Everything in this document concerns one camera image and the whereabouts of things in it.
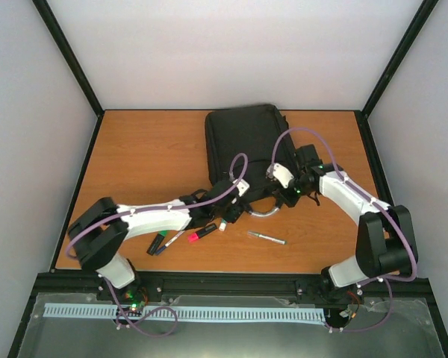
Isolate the white glue stick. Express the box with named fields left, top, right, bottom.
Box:
left=219, top=220, right=227, bottom=232

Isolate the pink black highlighter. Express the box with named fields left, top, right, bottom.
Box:
left=187, top=223, right=217, bottom=243

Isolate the blue white marker pen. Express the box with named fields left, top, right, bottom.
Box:
left=155, top=230, right=185, bottom=256

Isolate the silver white pen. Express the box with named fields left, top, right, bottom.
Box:
left=247, top=230, right=287, bottom=245

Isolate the black student backpack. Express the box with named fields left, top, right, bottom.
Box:
left=205, top=104, right=298, bottom=213

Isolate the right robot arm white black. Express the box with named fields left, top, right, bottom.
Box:
left=267, top=145, right=417, bottom=298

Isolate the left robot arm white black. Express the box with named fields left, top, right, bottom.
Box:
left=66, top=179, right=250, bottom=301

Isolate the green black highlighter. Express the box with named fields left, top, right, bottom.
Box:
left=146, top=230, right=168, bottom=256

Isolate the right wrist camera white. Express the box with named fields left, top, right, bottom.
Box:
left=267, top=163, right=294, bottom=189

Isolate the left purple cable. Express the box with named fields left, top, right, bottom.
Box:
left=65, top=152, right=249, bottom=336

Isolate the purple cable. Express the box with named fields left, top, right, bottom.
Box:
left=270, top=127, right=419, bottom=333
left=65, top=152, right=249, bottom=336

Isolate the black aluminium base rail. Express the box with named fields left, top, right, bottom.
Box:
left=33, top=271, right=434, bottom=310

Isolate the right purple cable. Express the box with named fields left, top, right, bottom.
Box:
left=270, top=127, right=419, bottom=333

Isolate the light blue cable duct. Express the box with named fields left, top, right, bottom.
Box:
left=43, top=303, right=326, bottom=325

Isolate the right black frame post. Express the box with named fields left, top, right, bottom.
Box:
left=360, top=0, right=440, bottom=117

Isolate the black frame post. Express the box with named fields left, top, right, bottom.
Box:
left=360, top=0, right=440, bottom=117
left=31, top=0, right=105, bottom=117

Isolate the left black frame post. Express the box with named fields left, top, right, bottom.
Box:
left=31, top=0, right=105, bottom=117

